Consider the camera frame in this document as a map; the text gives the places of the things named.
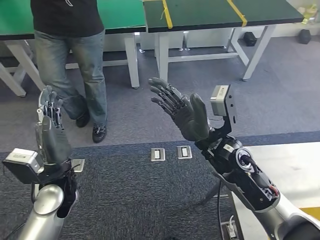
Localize person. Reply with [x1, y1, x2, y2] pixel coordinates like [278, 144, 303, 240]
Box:
[29, 0, 109, 144]

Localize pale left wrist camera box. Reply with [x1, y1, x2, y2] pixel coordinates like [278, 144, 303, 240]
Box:
[2, 147, 46, 186]

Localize yellow table tape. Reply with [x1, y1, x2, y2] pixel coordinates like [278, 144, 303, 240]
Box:
[299, 206, 320, 222]
[160, 0, 174, 30]
[226, 0, 248, 28]

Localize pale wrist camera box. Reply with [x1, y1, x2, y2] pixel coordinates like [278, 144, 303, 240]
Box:
[209, 84, 238, 134]
[2, 147, 46, 186]

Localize small black object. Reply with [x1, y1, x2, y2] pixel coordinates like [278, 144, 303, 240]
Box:
[243, 31, 258, 48]
[298, 28, 312, 45]

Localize dark green top table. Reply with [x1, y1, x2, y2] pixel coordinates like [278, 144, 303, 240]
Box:
[143, 0, 305, 83]

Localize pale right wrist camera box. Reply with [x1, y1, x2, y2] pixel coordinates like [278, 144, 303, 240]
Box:
[209, 84, 238, 134]

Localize black cable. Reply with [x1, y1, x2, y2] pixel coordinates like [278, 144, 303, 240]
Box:
[4, 222, 26, 240]
[216, 180, 225, 240]

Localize metal floor socket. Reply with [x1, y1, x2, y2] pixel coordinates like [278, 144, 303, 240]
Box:
[176, 145, 193, 161]
[220, 219, 238, 240]
[71, 158, 86, 173]
[150, 147, 167, 163]

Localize green top table white legs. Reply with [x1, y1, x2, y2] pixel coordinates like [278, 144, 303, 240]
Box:
[0, 0, 147, 98]

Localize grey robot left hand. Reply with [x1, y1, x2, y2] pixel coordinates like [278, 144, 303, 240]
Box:
[35, 85, 73, 166]

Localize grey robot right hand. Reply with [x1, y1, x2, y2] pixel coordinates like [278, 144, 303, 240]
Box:
[147, 77, 211, 143]

